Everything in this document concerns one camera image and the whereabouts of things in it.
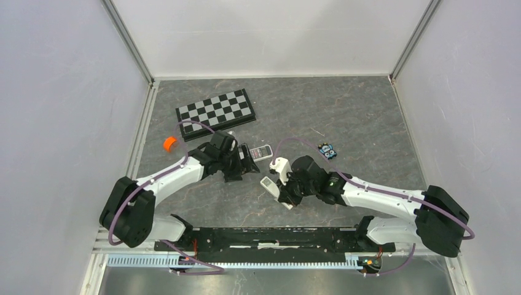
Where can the slim white remote control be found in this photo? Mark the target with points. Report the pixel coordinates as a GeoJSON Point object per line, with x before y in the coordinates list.
{"type": "Point", "coordinates": [273, 189]}

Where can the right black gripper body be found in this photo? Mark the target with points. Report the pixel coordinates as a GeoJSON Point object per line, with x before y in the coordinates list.
{"type": "Point", "coordinates": [294, 189]}

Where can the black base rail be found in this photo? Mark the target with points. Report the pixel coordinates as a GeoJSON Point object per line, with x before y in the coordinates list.
{"type": "Point", "coordinates": [277, 244]}

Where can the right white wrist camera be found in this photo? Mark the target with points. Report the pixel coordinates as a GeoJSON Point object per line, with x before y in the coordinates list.
{"type": "Point", "coordinates": [282, 168]}

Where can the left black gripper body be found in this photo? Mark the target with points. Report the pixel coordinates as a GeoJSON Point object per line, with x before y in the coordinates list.
{"type": "Point", "coordinates": [233, 165]}

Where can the black white chessboard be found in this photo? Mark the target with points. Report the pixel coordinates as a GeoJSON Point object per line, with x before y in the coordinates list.
{"type": "Point", "coordinates": [218, 113]}

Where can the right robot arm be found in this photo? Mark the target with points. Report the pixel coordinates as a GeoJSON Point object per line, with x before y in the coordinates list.
{"type": "Point", "coordinates": [431, 217]}

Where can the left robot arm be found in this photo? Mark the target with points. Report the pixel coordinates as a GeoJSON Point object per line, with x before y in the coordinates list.
{"type": "Point", "coordinates": [129, 214]}

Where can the orange plastic cup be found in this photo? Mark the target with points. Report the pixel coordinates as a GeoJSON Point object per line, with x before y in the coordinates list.
{"type": "Point", "coordinates": [170, 143]}

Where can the white toothed cable duct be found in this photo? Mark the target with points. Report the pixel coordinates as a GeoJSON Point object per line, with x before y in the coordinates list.
{"type": "Point", "coordinates": [176, 261]}

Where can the white remote with buttons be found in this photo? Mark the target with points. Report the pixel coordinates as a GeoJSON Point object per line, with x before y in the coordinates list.
{"type": "Point", "coordinates": [261, 153]}

